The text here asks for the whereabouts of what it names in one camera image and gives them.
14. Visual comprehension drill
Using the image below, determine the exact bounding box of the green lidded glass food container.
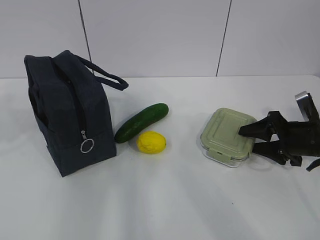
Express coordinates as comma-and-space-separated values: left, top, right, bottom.
199, 108, 257, 168

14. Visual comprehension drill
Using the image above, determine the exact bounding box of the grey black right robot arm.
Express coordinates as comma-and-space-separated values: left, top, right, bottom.
238, 91, 320, 167

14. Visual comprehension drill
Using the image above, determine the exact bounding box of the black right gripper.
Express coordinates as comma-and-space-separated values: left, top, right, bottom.
238, 110, 320, 167

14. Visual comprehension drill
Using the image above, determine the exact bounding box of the dark green cucumber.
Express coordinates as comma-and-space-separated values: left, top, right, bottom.
114, 103, 169, 144

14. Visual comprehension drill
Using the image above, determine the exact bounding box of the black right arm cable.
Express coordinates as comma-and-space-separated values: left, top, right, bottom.
306, 157, 320, 172

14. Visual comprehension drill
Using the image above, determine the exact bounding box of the navy blue lunch bag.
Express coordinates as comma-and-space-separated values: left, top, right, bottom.
24, 50, 129, 177

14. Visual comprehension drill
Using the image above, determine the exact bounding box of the yellow lemon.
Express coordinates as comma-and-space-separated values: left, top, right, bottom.
136, 131, 167, 154

